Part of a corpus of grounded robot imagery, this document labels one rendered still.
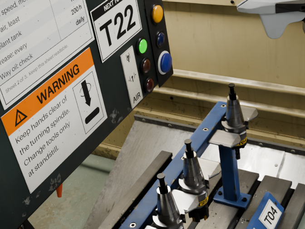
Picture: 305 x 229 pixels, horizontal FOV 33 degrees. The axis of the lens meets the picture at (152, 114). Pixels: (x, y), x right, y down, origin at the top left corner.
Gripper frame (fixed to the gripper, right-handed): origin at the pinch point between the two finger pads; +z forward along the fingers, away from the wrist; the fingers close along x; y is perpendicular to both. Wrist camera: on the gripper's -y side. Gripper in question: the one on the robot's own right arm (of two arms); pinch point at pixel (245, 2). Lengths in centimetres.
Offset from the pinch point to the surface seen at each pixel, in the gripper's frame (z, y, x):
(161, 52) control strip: 13.0, 5.9, 0.2
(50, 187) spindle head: 27.0, 9.4, -23.8
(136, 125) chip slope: 34, 81, 91
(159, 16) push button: 12.4, -0.1, -0.3
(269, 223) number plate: -5, 73, 27
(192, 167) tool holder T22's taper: 11.8, 38.7, 11.9
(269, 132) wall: -12, 75, 68
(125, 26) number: 16.7, -1.9, -6.4
